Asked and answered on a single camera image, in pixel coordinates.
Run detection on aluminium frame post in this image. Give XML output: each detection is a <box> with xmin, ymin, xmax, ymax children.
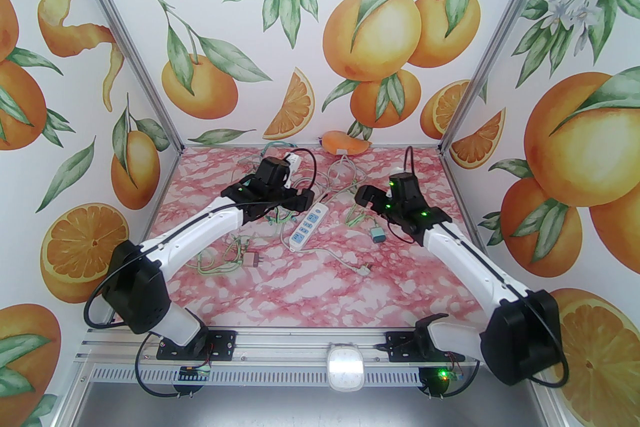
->
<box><xmin>436</xmin><ymin>0</ymin><xmax>576</xmax><ymax>155</ymax></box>
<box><xmin>59</xmin><ymin>0</ymin><xmax>185</xmax><ymax>155</ymax></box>

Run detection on white lamp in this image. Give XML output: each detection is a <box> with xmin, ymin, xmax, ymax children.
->
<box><xmin>327</xmin><ymin>343</ymin><xmax>364</xmax><ymax>391</ymax></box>

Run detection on aluminium rail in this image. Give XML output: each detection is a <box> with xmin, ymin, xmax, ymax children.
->
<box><xmin>75</xmin><ymin>322</ymin><xmax>483</xmax><ymax>388</ymax></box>

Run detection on thin light green cable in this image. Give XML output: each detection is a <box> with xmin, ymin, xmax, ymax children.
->
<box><xmin>192</xmin><ymin>235</ymin><xmax>251</xmax><ymax>276</ymax></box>

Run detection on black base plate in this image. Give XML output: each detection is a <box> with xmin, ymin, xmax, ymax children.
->
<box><xmin>156</xmin><ymin>330</ymin><xmax>237</xmax><ymax>360</ymax></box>
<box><xmin>387</xmin><ymin>330</ymin><xmax>436</xmax><ymax>362</ymax></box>

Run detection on white power strip cable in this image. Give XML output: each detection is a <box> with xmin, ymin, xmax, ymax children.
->
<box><xmin>280</xmin><ymin>230</ymin><xmax>373</xmax><ymax>276</ymax></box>

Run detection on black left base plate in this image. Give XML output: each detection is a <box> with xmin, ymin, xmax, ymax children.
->
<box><xmin>156</xmin><ymin>330</ymin><xmax>237</xmax><ymax>360</ymax></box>

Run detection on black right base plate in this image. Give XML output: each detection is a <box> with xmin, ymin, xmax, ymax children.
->
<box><xmin>387</xmin><ymin>330</ymin><xmax>436</xmax><ymax>362</ymax></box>

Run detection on teal multi-head cable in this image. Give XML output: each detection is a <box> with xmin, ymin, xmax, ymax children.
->
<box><xmin>247</xmin><ymin>141</ymin><xmax>301</xmax><ymax>165</ymax></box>

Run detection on thick green cable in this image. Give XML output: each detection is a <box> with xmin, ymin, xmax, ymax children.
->
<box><xmin>344</xmin><ymin>205</ymin><xmax>373</xmax><ymax>229</ymax></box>

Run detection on white power strip blue sockets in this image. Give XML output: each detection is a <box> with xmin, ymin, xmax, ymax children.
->
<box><xmin>290</xmin><ymin>202</ymin><xmax>329</xmax><ymax>249</ymax></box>

